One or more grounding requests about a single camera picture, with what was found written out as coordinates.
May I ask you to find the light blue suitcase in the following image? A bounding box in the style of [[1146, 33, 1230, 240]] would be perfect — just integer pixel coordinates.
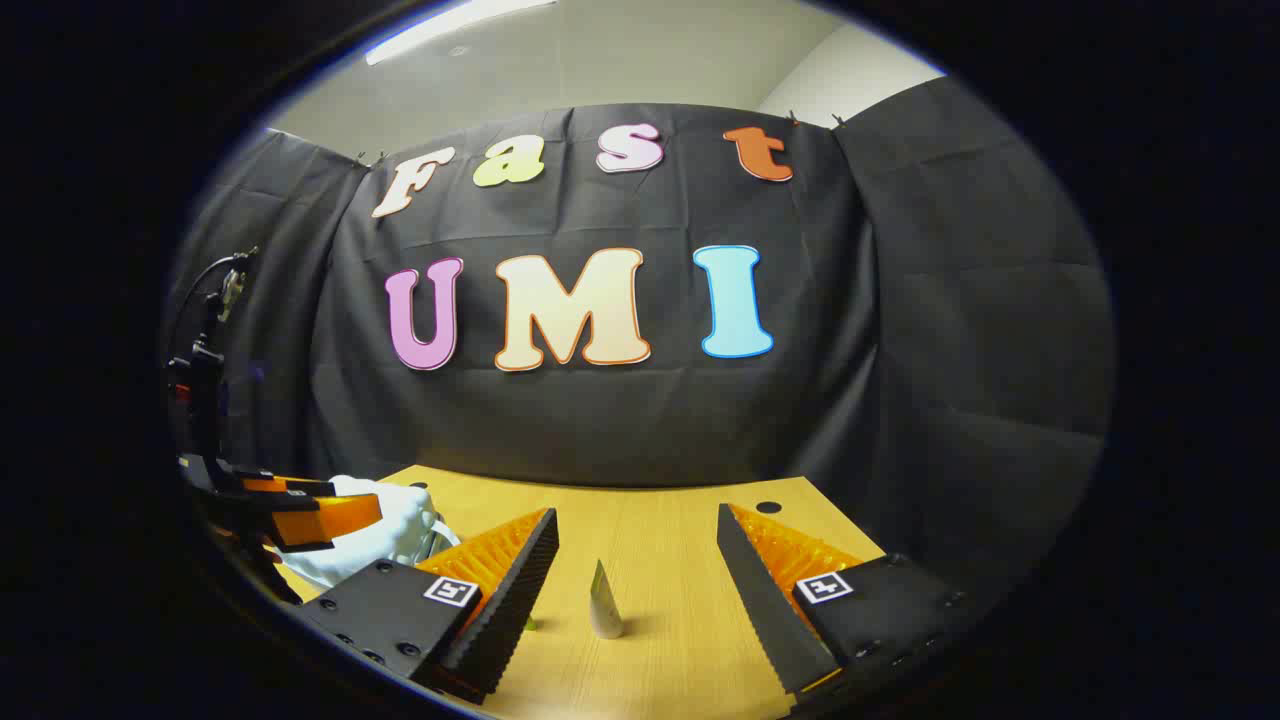
[[272, 475, 463, 591]]

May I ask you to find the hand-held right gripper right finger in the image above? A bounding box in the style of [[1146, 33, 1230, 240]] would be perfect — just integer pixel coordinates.
[[716, 503, 971, 715]]

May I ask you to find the green and white cream tube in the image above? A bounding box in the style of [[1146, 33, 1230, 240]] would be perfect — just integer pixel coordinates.
[[588, 558, 626, 641]]

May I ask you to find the black backdrop cloth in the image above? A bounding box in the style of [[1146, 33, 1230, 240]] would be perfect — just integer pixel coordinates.
[[165, 75, 1116, 601]]

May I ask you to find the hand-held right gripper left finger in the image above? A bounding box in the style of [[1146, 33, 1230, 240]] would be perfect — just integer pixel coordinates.
[[298, 506, 560, 705]]

